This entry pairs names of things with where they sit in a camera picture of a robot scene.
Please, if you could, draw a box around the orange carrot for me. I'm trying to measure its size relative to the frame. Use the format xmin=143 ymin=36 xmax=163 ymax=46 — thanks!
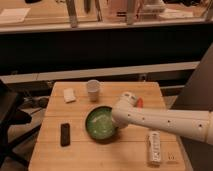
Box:
xmin=136 ymin=97 xmax=143 ymax=108

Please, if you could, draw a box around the green ceramic bowl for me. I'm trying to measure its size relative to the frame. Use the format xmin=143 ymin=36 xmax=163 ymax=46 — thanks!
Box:
xmin=85 ymin=106 xmax=117 ymax=140

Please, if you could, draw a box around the black office chair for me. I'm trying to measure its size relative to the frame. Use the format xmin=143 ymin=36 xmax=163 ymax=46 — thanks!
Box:
xmin=0 ymin=79 xmax=41 ymax=168

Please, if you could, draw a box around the white sponge block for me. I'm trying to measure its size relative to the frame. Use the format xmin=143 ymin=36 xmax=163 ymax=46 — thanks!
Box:
xmin=63 ymin=88 xmax=76 ymax=103

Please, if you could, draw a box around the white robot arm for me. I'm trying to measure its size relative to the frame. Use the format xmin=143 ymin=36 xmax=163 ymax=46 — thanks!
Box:
xmin=112 ymin=92 xmax=213 ymax=145

